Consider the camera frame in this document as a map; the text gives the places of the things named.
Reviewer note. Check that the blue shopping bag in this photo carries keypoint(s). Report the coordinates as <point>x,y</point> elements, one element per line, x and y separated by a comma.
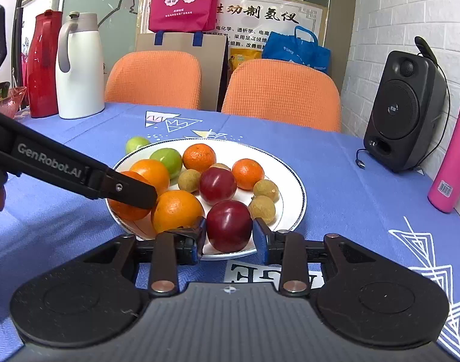
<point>294,51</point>

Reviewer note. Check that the brown paper bag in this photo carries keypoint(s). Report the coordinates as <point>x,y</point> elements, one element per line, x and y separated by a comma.
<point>177,41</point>

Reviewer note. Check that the brown kiwi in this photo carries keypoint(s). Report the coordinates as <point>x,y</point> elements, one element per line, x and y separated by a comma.
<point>219,166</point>

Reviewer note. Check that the red thermos jug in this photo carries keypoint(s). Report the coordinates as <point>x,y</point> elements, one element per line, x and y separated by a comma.
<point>41,75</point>

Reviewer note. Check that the tangerine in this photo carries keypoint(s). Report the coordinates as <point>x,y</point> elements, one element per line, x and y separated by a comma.
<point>199,157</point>
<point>126,211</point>
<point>247,174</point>

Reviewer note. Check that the white thermos jug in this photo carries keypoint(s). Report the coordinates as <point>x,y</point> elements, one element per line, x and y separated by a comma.
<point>83,83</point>

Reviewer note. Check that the yellow snack bag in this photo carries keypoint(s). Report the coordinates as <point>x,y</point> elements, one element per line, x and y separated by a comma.
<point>245,57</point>

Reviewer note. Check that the black speaker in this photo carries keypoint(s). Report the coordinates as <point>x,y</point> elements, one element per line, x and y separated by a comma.
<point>399,109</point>

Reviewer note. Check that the black clip microphone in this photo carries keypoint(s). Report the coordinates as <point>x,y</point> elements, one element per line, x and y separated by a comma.
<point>424,45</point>

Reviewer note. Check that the white wall poster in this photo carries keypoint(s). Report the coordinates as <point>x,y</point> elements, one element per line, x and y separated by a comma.
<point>252,15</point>

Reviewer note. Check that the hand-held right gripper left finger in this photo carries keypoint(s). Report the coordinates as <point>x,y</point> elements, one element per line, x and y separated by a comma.
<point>200,237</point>

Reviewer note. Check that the white porcelain plate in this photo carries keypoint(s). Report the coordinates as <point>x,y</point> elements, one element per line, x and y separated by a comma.
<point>286,196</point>

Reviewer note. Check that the small green apple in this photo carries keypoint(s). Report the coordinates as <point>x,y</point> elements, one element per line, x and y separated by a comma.
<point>136,145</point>

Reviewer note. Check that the pink glass bowl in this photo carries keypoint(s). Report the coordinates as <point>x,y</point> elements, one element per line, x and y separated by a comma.
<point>13,101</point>

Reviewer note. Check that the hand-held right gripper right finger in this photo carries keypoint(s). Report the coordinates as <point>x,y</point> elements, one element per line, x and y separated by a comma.
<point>259,237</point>

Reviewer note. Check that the magenta tote bag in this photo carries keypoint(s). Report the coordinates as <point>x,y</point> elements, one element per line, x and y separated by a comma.
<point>184,0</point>

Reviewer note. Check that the smooth orange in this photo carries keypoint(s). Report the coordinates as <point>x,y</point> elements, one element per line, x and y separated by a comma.
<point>151,173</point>
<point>177,211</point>

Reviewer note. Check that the pink bottle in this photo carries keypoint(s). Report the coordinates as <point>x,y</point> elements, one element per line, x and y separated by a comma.
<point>452,166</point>

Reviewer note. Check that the large green apple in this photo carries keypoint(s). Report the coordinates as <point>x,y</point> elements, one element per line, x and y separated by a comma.
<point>168,160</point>

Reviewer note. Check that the orange chair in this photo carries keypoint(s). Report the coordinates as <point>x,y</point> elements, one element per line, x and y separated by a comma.
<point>282,94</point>
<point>154,79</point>

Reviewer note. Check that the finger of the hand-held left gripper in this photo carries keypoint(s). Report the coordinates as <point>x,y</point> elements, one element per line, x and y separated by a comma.
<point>128,190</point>

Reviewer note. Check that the blue printed tablecloth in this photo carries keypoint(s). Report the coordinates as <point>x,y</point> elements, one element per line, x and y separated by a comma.
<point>346,196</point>

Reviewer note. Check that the dark red apple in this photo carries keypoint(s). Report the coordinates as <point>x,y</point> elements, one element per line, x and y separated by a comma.
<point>217,186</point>
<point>229,226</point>

